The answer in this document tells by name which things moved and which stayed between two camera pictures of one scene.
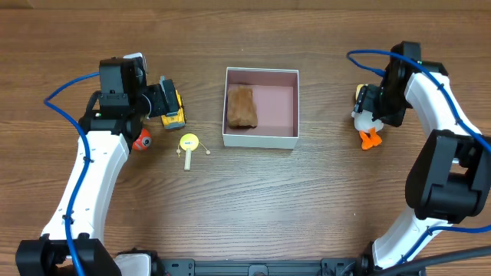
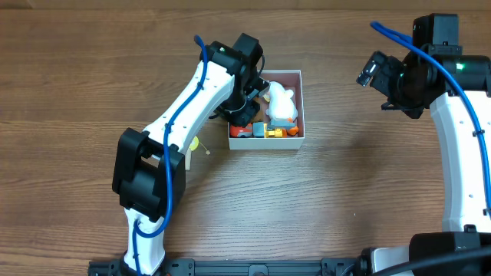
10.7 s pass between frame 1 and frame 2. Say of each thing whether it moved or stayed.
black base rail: stayed
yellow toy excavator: moved
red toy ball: moved
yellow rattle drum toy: stayed
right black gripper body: moved
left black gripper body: moved
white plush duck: moved
